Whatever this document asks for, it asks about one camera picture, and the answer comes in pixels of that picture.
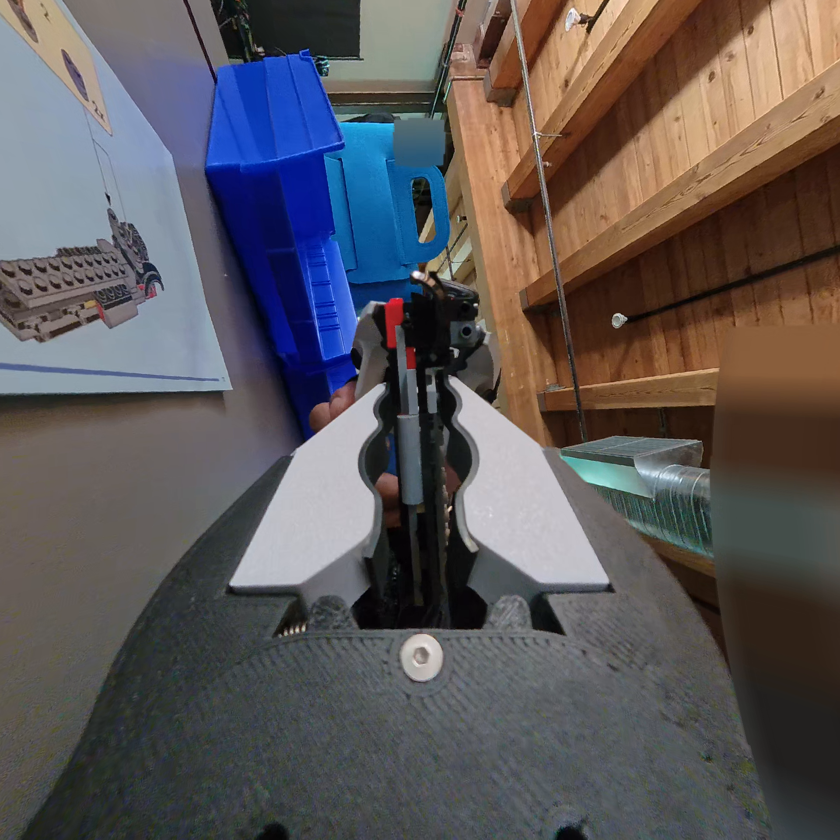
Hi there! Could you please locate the blue plastic storage bin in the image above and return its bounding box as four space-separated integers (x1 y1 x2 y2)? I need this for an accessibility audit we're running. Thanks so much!
282 354 361 442
205 49 358 370

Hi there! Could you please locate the blue felt bag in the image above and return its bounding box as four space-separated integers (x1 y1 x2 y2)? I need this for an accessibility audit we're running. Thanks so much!
325 121 452 309

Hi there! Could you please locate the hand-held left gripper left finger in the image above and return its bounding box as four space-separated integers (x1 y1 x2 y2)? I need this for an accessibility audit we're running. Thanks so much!
228 382 395 602

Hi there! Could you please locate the silver ventilation duct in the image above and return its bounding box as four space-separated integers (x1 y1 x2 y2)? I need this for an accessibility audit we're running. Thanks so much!
561 436 716 559

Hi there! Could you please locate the dark red cable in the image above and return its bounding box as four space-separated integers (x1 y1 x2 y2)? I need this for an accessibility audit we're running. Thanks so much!
182 0 219 84

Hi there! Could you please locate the black metal ceiling pipe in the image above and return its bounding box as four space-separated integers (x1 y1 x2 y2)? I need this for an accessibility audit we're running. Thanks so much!
509 0 589 442

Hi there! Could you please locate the open instruction booklet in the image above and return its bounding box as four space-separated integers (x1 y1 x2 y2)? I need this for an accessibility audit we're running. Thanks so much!
0 0 234 396

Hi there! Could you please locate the person's right hand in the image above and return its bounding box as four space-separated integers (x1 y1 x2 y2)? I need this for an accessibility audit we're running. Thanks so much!
308 382 361 437

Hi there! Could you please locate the grey desk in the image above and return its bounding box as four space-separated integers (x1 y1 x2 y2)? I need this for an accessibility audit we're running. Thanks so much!
0 0 316 840

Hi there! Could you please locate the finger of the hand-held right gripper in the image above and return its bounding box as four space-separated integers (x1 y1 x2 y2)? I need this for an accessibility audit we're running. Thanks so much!
459 328 503 398
350 301 395 398

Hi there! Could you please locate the grey black toy brick model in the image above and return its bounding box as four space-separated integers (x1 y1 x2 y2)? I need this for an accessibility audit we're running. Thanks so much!
384 269 490 614

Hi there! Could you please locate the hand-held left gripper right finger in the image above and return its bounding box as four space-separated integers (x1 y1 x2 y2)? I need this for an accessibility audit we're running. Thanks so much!
446 379 613 602

